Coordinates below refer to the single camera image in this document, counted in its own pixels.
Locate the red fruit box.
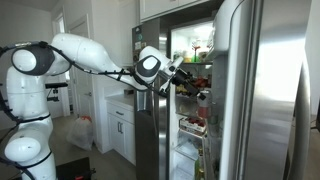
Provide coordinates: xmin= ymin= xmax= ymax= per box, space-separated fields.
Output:
xmin=179 ymin=118 xmax=206 ymax=136

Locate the black robot base box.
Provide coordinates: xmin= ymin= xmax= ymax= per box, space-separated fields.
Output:
xmin=56 ymin=157 xmax=96 ymax=180

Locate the white kitchen base cabinet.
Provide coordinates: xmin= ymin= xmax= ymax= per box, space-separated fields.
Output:
xmin=96 ymin=94 xmax=136 ymax=165

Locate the white upper cabinet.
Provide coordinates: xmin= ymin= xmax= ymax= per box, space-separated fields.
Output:
xmin=139 ymin=0 xmax=210 ymax=22

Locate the stainless steel fridge right door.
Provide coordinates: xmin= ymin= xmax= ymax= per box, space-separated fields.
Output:
xmin=209 ymin=0 xmax=312 ymax=180

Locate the stainless steel fridge left door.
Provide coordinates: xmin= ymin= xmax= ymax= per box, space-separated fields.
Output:
xmin=132 ymin=18 xmax=168 ymax=180

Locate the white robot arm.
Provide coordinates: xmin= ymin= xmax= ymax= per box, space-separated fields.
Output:
xmin=1 ymin=33 xmax=205 ymax=180

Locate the white interior door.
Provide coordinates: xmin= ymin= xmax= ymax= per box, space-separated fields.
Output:
xmin=69 ymin=19 xmax=92 ymax=116

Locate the black camera stand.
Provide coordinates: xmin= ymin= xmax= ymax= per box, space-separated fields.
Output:
xmin=45 ymin=82 xmax=68 ymax=102

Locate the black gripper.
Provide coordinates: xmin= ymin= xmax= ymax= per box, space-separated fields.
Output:
xmin=171 ymin=69 xmax=206 ymax=100

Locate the white plastic trash bag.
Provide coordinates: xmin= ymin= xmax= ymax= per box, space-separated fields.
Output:
xmin=66 ymin=116 xmax=93 ymax=151

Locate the green bottle in door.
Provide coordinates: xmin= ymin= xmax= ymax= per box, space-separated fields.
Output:
xmin=194 ymin=148 xmax=205 ymax=180

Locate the stainless steel fridge door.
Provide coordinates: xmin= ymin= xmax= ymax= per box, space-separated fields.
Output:
xmin=132 ymin=18 xmax=168 ymax=180
xmin=209 ymin=0 xmax=312 ymax=180

